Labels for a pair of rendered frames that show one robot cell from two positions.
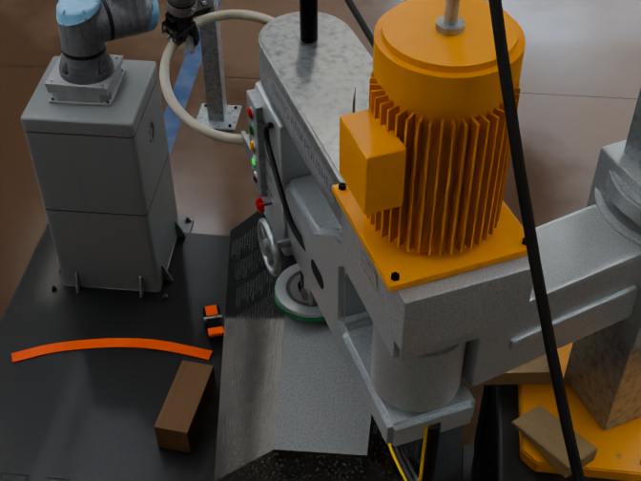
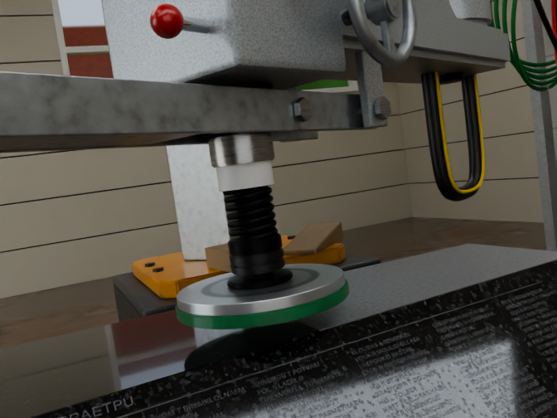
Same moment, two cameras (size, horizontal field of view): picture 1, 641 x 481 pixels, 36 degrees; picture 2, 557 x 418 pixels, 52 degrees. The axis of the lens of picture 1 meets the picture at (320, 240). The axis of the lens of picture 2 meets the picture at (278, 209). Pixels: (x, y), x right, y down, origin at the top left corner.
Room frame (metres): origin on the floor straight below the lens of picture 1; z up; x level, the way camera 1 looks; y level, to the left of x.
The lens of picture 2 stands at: (2.25, 0.66, 1.00)
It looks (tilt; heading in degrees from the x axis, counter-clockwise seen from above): 4 degrees down; 241
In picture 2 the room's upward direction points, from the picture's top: 8 degrees counter-clockwise
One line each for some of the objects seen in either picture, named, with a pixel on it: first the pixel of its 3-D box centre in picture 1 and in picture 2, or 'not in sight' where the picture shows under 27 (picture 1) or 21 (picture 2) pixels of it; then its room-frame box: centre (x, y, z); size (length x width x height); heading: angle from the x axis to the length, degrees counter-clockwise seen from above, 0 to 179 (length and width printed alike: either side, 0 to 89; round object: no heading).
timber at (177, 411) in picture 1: (186, 406); not in sight; (2.11, 0.48, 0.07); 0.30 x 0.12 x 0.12; 167
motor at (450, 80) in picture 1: (431, 135); not in sight; (1.31, -0.19, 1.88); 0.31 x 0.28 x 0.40; 110
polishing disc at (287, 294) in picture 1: (312, 288); (260, 286); (1.93, 0.02, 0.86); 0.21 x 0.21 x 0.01
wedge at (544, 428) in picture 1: (553, 435); (312, 237); (1.46, -0.59, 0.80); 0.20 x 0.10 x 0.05; 33
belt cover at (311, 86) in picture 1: (365, 156); not in sight; (1.60, -0.09, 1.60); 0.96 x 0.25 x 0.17; 20
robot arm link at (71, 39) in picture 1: (82, 22); not in sight; (2.95, 0.81, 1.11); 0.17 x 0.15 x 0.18; 119
